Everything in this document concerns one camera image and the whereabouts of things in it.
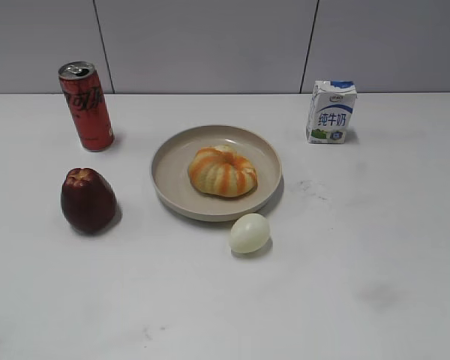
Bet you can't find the white blue milk carton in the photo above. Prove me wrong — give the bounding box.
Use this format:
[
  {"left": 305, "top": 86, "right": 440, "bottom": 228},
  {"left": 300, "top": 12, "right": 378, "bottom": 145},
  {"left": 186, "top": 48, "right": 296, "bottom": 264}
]
[{"left": 305, "top": 80, "right": 358, "bottom": 144}]

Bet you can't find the dark red wax apple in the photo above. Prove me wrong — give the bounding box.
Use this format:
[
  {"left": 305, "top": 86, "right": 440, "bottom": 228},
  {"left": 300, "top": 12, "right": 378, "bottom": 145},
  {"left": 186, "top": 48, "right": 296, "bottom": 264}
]
[{"left": 61, "top": 168, "right": 117, "bottom": 234}]

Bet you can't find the orange striped croissant bread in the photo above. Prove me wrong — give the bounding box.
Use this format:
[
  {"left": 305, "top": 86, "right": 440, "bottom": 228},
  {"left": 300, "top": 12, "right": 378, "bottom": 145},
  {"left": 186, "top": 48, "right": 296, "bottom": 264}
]
[{"left": 187, "top": 145, "right": 258, "bottom": 198}]

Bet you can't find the red cola can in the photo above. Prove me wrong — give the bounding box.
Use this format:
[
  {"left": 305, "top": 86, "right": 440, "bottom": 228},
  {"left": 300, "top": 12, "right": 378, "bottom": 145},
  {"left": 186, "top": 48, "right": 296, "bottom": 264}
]
[{"left": 58, "top": 61, "right": 115, "bottom": 152}]

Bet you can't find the beige round plate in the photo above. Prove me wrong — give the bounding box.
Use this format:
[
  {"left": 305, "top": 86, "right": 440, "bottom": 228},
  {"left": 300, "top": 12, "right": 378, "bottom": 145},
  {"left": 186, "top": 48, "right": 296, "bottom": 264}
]
[{"left": 150, "top": 125, "right": 283, "bottom": 222}]

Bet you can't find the white egg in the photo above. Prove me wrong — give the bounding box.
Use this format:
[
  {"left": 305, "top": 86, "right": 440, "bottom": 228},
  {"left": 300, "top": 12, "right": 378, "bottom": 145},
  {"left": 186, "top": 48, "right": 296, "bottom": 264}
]
[{"left": 229, "top": 213, "right": 271, "bottom": 254}]

